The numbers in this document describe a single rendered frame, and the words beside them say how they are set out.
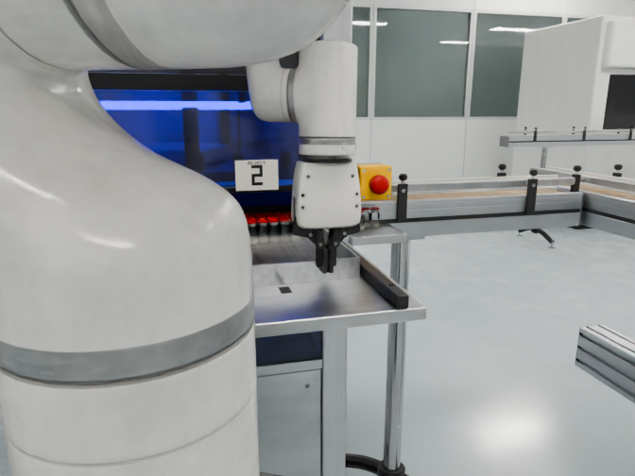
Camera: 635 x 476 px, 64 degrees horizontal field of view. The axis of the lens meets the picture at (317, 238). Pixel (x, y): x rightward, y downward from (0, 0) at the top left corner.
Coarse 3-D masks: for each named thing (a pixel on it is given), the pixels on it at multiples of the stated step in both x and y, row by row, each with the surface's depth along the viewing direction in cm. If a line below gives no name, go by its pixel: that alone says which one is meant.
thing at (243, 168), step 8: (256, 160) 100; (264, 160) 100; (272, 160) 100; (240, 168) 99; (248, 168) 100; (256, 168) 100; (264, 168) 100; (272, 168) 101; (240, 176) 100; (248, 176) 100; (264, 176) 101; (272, 176) 101; (240, 184) 100; (248, 184) 100; (264, 184) 101; (272, 184) 102
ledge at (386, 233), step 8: (384, 224) 121; (360, 232) 113; (368, 232) 113; (376, 232) 113; (384, 232) 113; (392, 232) 113; (400, 232) 113; (352, 240) 109; (360, 240) 109; (368, 240) 110; (376, 240) 110; (384, 240) 111; (392, 240) 111; (400, 240) 112
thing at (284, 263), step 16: (304, 240) 106; (256, 256) 94; (272, 256) 94; (288, 256) 94; (304, 256) 94; (336, 256) 93; (352, 256) 84; (256, 272) 78; (272, 272) 79; (288, 272) 79; (304, 272) 80; (320, 272) 81; (336, 272) 81; (352, 272) 82
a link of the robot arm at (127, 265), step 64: (0, 0) 18; (64, 0) 17; (0, 64) 20; (64, 64) 21; (0, 128) 20; (64, 128) 22; (0, 192) 18; (64, 192) 19; (128, 192) 20; (192, 192) 21; (0, 256) 18; (64, 256) 18; (128, 256) 19; (192, 256) 20; (0, 320) 20; (64, 320) 19; (128, 320) 19; (192, 320) 20
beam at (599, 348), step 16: (592, 336) 139; (608, 336) 137; (624, 336) 137; (576, 352) 145; (592, 352) 139; (608, 352) 134; (624, 352) 129; (592, 368) 141; (608, 368) 134; (624, 368) 129; (608, 384) 135; (624, 384) 130
